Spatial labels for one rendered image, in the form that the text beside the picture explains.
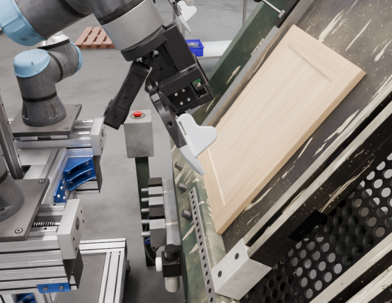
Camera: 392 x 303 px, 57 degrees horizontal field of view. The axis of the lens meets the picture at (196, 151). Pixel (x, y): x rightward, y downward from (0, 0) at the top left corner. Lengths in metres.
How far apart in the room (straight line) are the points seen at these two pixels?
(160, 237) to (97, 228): 1.18
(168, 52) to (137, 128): 1.07
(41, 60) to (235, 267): 0.90
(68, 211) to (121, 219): 1.45
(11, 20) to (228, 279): 0.65
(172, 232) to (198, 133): 0.79
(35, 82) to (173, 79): 0.86
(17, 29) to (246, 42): 1.12
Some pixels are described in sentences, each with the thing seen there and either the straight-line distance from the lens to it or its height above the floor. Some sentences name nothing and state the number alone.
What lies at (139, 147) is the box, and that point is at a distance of 1.61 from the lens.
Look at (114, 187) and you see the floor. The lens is 2.74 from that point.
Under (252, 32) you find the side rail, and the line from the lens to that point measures 1.54.
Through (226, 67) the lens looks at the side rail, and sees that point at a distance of 1.55.
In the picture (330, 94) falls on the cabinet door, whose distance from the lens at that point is 0.94.
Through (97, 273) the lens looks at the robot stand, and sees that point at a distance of 1.90.
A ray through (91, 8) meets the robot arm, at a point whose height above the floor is 1.55.
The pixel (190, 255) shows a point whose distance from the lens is 1.08.
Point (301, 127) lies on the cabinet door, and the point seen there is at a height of 1.20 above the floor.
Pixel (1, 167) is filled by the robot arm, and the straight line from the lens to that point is 0.96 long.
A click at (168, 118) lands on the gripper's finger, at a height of 1.41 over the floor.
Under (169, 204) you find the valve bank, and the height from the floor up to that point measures 0.74.
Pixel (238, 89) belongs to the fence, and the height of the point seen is 1.13.
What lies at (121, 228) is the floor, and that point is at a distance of 2.39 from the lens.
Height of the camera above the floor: 1.64
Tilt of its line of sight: 32 degrees down
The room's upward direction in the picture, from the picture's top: straight up
